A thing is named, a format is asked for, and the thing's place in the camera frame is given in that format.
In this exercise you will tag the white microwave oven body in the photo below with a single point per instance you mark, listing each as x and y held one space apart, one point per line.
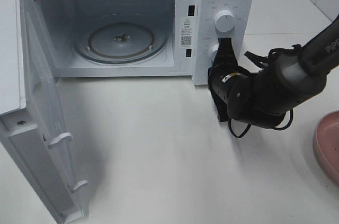
185 54

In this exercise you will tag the glass microwave turntable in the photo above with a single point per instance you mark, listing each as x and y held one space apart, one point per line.
122 38

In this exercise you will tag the white upper microwave knob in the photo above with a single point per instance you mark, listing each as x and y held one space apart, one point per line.
224 20

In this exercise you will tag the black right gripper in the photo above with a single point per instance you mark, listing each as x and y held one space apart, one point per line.
222 75

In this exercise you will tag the white microwave door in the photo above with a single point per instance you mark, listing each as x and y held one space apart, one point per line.
33 129

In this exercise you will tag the pink round plate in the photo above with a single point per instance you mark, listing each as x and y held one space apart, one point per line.
325 145

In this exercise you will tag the white microwave knob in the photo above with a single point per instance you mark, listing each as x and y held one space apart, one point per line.
213 51
224 20

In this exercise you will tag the white lower microwave knob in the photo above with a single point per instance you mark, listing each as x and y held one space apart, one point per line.
213 51

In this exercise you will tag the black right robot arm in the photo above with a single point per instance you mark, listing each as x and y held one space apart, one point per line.
287 78

